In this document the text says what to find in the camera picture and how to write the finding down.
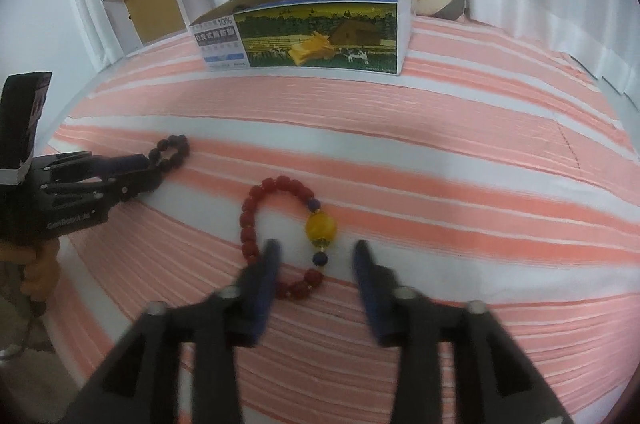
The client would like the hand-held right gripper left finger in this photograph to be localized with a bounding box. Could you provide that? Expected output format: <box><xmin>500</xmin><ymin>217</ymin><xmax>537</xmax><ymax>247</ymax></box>
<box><xmin>65</xmin><ymin>239</ymin><xmax>283</xmax><ymax>424</ymax></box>

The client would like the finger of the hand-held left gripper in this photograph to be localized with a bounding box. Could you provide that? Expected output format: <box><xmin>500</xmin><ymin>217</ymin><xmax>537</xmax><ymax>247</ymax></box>
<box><xmin>85</xmin><ymin>152</ymin><xmax>157</xmax><ymax>177</ymax></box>
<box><xmin>100</xmin><ymin>171</ymin><xmax>165</xmax><ymax>205</ymax></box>

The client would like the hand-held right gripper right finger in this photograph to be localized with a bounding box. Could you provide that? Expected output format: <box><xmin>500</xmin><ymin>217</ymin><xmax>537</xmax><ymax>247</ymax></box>
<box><xmin>350</xmin><ymin>240</ymin><xmax>576</xmax><ymax>424</ymax></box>

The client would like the black bead bracelet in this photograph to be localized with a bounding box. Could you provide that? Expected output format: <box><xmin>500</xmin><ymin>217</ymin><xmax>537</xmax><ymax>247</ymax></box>
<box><xmin>150</xmin><ymin>134</ymin><xmax>191</xmax><ymax>175</ymax></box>

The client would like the red bead bracelet amber bead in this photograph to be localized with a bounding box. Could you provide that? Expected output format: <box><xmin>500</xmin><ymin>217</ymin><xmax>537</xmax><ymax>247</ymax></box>
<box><xmin>240</xmin><ymin>175</ymin><xmax>342</xmax><ymax>302</ymax></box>

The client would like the printed cardboard box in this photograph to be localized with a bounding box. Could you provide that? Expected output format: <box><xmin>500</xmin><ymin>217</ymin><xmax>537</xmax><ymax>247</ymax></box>
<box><xmin>187</xmin><ymin>0</ymin><xmax>417</xmax><ymax>77</ymax></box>

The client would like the person's left hand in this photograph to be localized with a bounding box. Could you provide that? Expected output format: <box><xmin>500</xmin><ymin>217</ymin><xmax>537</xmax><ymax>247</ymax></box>
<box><xmin>0</xmin><ymin>238</ymin><xmax>62</xmax><ymax>305</ymax></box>

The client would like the pink striped blanket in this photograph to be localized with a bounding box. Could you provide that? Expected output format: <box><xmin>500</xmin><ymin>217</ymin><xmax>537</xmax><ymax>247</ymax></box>
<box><xmin>42</xmin><ymin>16</ymin><xmax>640</xmax><ymax>424</ymax></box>

